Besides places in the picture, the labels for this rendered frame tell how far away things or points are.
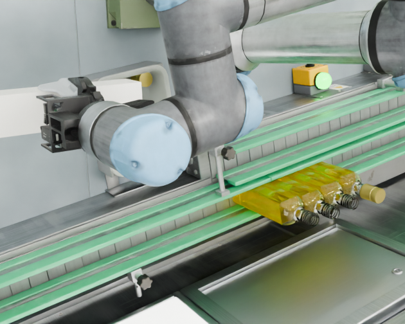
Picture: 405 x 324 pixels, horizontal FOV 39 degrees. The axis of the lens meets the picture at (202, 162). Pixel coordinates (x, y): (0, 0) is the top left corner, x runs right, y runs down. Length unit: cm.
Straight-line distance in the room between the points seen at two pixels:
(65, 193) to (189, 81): 74
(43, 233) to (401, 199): 97
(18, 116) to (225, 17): 38
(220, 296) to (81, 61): 59
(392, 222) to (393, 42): 74
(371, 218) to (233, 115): 96
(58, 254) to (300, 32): 61
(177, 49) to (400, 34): 37
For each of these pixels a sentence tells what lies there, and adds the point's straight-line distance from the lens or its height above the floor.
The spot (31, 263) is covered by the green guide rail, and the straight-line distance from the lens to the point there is 115.
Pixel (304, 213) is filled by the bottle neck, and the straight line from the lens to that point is 120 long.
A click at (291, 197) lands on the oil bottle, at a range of 124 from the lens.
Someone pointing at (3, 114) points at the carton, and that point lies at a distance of 87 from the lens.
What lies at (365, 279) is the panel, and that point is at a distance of 124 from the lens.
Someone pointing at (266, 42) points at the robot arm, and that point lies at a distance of 102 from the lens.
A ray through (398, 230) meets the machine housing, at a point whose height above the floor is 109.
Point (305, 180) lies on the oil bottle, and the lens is 133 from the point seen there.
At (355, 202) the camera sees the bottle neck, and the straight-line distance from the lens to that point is 128.
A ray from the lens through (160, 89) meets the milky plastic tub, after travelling 129.
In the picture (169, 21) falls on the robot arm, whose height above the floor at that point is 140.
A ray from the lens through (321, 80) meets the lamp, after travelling 153.
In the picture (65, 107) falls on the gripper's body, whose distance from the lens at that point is 77.
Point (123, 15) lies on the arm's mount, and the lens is 123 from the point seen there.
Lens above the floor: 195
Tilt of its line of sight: 55 degrees down
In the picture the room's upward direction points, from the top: 112 degrees clockwise
